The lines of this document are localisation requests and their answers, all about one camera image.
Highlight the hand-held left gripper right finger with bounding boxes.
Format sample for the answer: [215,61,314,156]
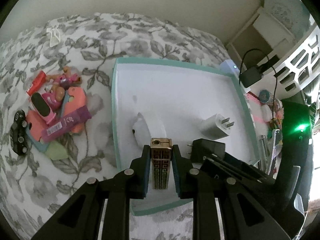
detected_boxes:
[171,144,293,240]

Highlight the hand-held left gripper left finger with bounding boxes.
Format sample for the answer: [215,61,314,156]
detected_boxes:
[31,144,152,240]

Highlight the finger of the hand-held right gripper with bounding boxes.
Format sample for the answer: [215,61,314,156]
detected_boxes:
[199,157,275,181]

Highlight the gold black lighter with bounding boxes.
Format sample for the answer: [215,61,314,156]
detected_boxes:
[150,137,173,190]

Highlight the black charger plug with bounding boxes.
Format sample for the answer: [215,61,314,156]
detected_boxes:
[187,138,226,164]

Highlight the teal white box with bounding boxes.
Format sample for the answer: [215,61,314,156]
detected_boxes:
[111,57,260,217]

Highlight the orange phone case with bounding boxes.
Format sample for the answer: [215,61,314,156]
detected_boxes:
[65,87,87,111]

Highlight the pink toy car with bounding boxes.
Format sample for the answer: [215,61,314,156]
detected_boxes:
[26,110,87,142]

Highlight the pink black plastic gadget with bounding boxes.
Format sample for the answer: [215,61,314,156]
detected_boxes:
[31,92,57,125]

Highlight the doll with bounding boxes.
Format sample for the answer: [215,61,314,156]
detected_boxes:
[46,66,83,103]

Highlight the black studded gadget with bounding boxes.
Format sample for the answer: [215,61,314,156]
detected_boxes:
[10,110,32,156]

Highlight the white phone stand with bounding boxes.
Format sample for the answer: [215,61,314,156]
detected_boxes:
[259,129,281,175]

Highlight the white plastic gadget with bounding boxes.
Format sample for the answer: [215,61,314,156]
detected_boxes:
[132,112,167,146]

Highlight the colourful bead toy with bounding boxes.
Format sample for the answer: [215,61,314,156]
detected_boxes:
[267,99,284,140]

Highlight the white charger plug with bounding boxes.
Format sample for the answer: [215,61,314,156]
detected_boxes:
[199,114,235,140]

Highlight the pink white crochet mat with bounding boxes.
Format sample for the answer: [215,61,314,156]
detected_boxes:
[246,92,264,127]

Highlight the round teal badge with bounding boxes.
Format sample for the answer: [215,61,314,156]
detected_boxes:
[259,89,272,103]

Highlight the purple packet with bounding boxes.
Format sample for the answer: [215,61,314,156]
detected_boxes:
[41,105,92,143]

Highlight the white laundry basket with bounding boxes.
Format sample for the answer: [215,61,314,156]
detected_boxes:
[262,27,320,98]

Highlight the white power strip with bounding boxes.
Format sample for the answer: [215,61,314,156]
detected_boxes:
[219,59,238,75]

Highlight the white shelf unit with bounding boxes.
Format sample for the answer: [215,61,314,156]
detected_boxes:
[226,6,296,68]

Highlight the grey floral blanket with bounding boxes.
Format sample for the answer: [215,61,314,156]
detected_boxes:
[0,12,250,240]

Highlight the red tube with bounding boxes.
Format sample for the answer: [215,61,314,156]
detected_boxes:
[26,70,47,97]

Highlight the white blanket tag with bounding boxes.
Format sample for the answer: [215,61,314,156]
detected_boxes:
[47,25,60,47]

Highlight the black cable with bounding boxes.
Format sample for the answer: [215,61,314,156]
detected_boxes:
[272,67,280,103]

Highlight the black power adapter with cable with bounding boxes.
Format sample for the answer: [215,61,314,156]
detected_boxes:
[240,48,270,78]

